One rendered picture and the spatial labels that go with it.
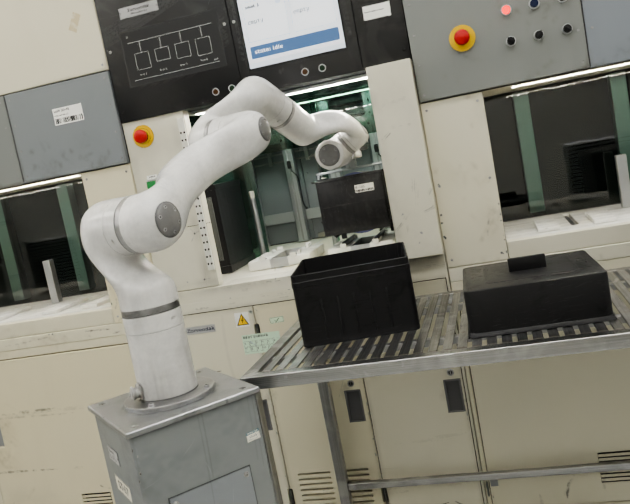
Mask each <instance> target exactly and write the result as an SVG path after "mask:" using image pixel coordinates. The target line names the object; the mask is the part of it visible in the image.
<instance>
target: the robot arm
mask: <svg viewBox="0 0 630 504"><path fill-rule="evenodd" d="M270 127H272V128H273V129H274V130H276V131H277V132H279V133H280V134H282V135H283V136H284V137H286V138H287V139H289V140H290V141H291V142H293V143H294V144H296V145H299V146H306V145H309V144H312V143H314V142H315V141H317V140H319V139H321V138H323V137H325V136H327V135H330V134H333V133H337V134H336V135H335V136H334V137H332V138H331V139H329V140H326V141H323V142H322V143H320V144H319V146H318V147H317V149H316V154H315V155H316V160H317V162H318V164H319V165H320V166H321V167H322V168H324V169H327V170H333V169H337V168H340V167H343V166H345V165H347V164H348V163H350V161H351V160H352V159H356V158H360V157H362V151H363V150H365V149H368V147H367V145H366V146H363V145H364V144H365V143H366V142H367V140H368V138H369V135H368V132H367V130H366V129H365V128H364V127H363V125H361V124H360V122H358V121H357V120H356V119H354V118H353V117H352V116H350V115H348V114H347V113H344V112H342V111H337V110H327V111H321V112H317V113H314V114H308V113H307V112H306V111H305V110H304V109H302V108H301V107H300V106H299V105H298V104H296V103H295V102H294V101H293V100H291V99H290V98H289V97H288V96H287V95H285V94H284V93H283V92H282V91H280V90H279V89H278V88H277V87H275V86H274V85H273V84H272V83H270V82H269V81H267V80H266V79H264V78H261V77H258V76H250V77H246V78H244V79H243V80H242V81H240V82H239V83H238V85H237V86H236V87H235V88H234V89H233V90H232V91H231V92H230V93H229V94H228V95H227V96H226V97H225V98H224V99H222V100H221V101H220V102H218V103H217V104H216V105H214V106H213V107H211V108H210V109H209V110H207V111H206V112H205V113H204V114H203V115H202V116H201V117H200V118H199V119H198V120H197V121H196V123H195V124H194V126H193V127H192V129H191V131H190V134H189V138H188V144H189V146H187V147H186V148H184V149H183V150H182V151H180V152H179V153H178V154H177V155H176V156H174V157H173V158H172V159H171V160H170V161H169V162H168V163H167V164H166V165H165V166H164V167H163V168H162V169H161V171H160V172H159V174H158V176H157V178H156V184H155V185H154V186H153V187H151V188H150V189H148V190H146V191H144V192H141V193H139V194H134V195H130V196H125V197H119V198H114V199H109V200H105V201H101V202H99V203H96V204H94V205H93V206H91V207H90V208H89V209H88V210H87V211H86V212H85V214H84V215H83V217H82V220H81V225H80V236H81V242H82V245H83V248H84V250H85V252H86V254H87V256H88V257H89V259H90V260H91V261H92V263H93V264H94V265H95V267H96V268H97V269H98V270H99V271H100V273H101V274H102V275H103V276H104V277H105V278H106V279H107V281H108V282H109V283H110V284H111V286H112V287H113V289H114V290H115V292H116V295H117V298H118V302H119V307H120V311H121V316H122V320H123V324H124V329H125V333H126V338H127V342H128V346H129V351H130V355H131V360H132V364H133V368H134V373H135V377H136V382H137V383H136V384H135V387H134V388H133V387H130V396H129V397H128V398H127V399H126V400H125V401H124V409H125V410H126V411H127V412H129V413H134V414H148V413H156V412H162V411H167V410H171V409H175V408H179V407H182V406H185V405H188V404H190V403H193V402H195V401H198V400H200V399H202V398H204V397H205V396H207V395H208V394H210V393H211V392H212V391H213V390H214V389H215V381H214V380H213V379H212V378H209V377H204V376H196V373H195V369H194V364H193V360H192V355H191V350H190V346H189V341H188V336H187V332H186V327H185V323H184V318H183V314H182V309H181V305H180V300H179V295H178V291H177V287H176V285H175V282H174V280H173V279H172V278H171V277H170V276H169V275H167V274H166V273H164V272H163V271H161V270H160V269H158V268H157V267H156V266H154V265H153V264H152V263H151V262H150V261H149V260H148V259H147V258H146V257H145V256H144V254H146V253H153V252H158V251H162V250H165V249H167V248H169V247H170V246H172V245H173V244H174V243H175V242H176V241H177V240H178V239H179V238H180V237H181V235H182V234H183V232H184V230H185V227H186V224H187V220H188V216H189V212H190V209H191V207H192V205H193V203H194V202H195V200H196V199H197V198H198V197H199V196H200V195H201V194H202V193H203V192H204V191H205V190H206V189H207V188H208V187H209V186H210V185H211V184H212V183H214V182H215V181H216V180H218V179H219V178H221V177H222V176H224V175H226V174H227V173H229V172H231V171H233V170H235V169H237V168H238V167H240V166H242V165H244V164H246V163H248V162H249V161H251V160H252V159H254V158H255V157H257V156H258V155H260V154H261V153H262V152H263V151H264V150H265V149H266V148H267V146H268V145H269V143H270V140H271V129H270Z"/></svg>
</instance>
